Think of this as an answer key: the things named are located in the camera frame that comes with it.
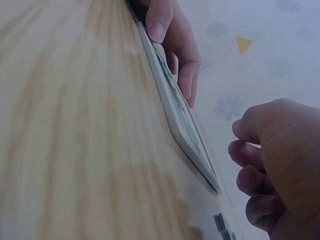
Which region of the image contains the person's right hand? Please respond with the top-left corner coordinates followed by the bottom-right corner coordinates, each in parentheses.
top-left (227, 97), bottom-right (320, 240)

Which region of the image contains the person's left hand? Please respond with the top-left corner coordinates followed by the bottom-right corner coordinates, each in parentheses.
top-left (129, 0), bottom-right (202, 109)

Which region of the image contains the white board green print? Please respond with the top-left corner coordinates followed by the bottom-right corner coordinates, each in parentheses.
top-left (135, 20), bottom-right (223, 195)

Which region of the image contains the small green printed piece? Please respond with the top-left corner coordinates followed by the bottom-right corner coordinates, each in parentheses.
top-left (213, 212), bottom-right (238, 240)

